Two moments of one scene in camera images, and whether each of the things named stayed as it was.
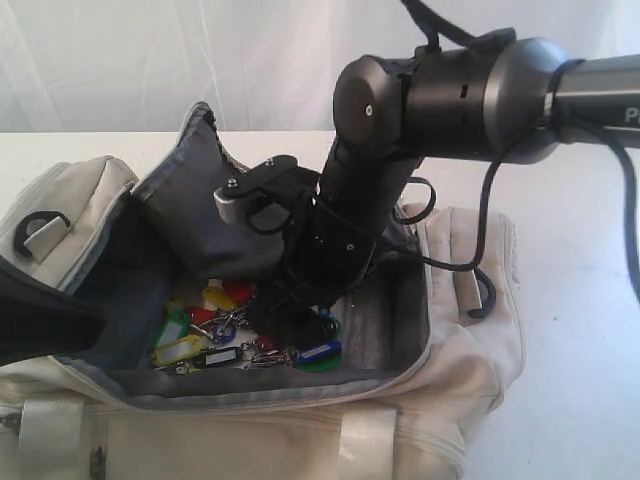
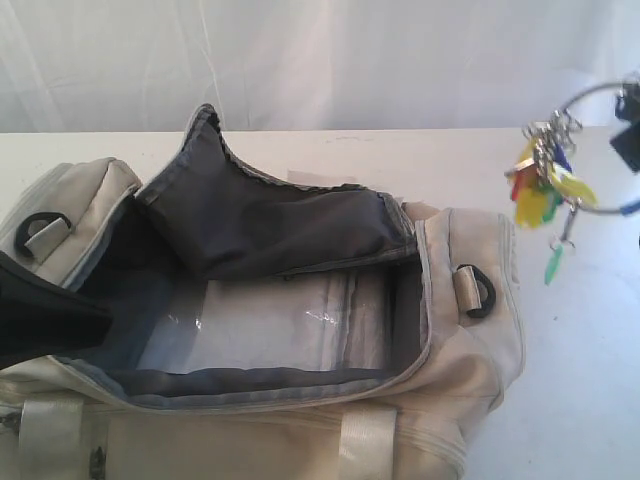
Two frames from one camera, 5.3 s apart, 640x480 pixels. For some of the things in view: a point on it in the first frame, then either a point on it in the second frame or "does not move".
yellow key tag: (183, 347) to (575, 188)
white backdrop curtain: (261, 66) does not move
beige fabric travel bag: (203, 375) does not move
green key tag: (320, 366) to (553, 199)
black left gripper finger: (38, 320) does not move
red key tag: (239, 291) to (523, 180)
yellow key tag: (219, 298) to (531, 207)
